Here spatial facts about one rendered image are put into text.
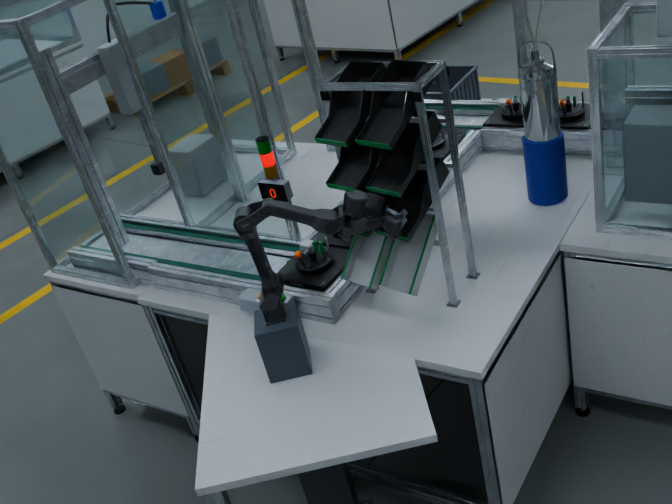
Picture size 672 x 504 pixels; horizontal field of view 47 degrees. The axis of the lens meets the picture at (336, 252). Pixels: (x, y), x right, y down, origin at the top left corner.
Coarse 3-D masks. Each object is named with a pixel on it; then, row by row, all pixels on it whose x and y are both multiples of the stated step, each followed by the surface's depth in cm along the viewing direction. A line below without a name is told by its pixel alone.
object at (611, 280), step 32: (576, 224) 291; (576, 256) 284; (608, 256) 275; (640, 256) 268; (576, 288) 290; (608, 288) 283; (640, 288) 275; (576, 320) 298; (608, 320) 290; (640, 320) 283; (576, 352) 307; (608, 352) 299; (640, 352) 291; (576, 384) 316; (608, 384) 307; (640, 384) 299
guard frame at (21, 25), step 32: (0, 0) 312; (64, 0) 279; (256, 0) 365; (256, 32) 372; (32, 64) 273; (64, 128) 285; (288, 128) 397; (0, 160) 320; (96, 192) 300; (160, 192) 397; (32, 224) 336; (128, 288) 323
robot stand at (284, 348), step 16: (288, 304) 252; (256, 320) 248; (288, 320) 244; (256, 336) 241; (272, 336) 242; (288, 336) 242; (304, 336) 254; (272, 352) 245; (288, 352) 245; (304, 352) 246; (272, 368) 248; (288, 368) 249; (304, 368) 249
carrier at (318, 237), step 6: (318, 234) 305; (324, 234) 304; (336, 234) 299; (354, 234) 297; (318, 240) 301; (324, 240) 300; (330, 240) 299; (336, 240) 298; (342, 240) 297; (330, 246) 297; (336, 246) 295; (342, 246) 294; (348, 246) 292
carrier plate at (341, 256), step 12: (336, 252) 290; (348, 252) 288; (288, 264) 290; (336, 264) 283; (288, 276) 283; (300, 276) 281; (312, 276) 280; (324, 276) 278; (336, 276) 277; (312, 288) 276; (324, 288) 272
